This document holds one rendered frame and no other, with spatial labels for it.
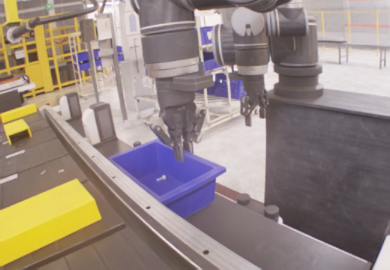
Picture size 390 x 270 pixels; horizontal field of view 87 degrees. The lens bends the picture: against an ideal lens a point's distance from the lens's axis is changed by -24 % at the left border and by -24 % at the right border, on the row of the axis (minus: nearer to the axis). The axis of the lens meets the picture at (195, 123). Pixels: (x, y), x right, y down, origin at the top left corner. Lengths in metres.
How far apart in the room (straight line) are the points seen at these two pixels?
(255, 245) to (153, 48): 0.38
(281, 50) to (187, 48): 0.70
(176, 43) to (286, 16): 0.59
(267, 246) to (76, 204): 0.29
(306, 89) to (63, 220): 1.03
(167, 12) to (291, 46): 0.74
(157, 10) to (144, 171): 0.38
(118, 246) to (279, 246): 0.26
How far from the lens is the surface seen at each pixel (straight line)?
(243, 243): 0.44
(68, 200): 0.33
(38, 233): 0.31
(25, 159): 0.61
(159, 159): 0.65
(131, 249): 0.28
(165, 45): 0.46
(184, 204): 0.47
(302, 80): 1.14
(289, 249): 0.43
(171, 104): 0.49
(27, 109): 1.15
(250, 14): 0.81
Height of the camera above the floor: 1.20
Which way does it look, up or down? 19 degrees down
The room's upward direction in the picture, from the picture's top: 7 degrees counter-clockwise
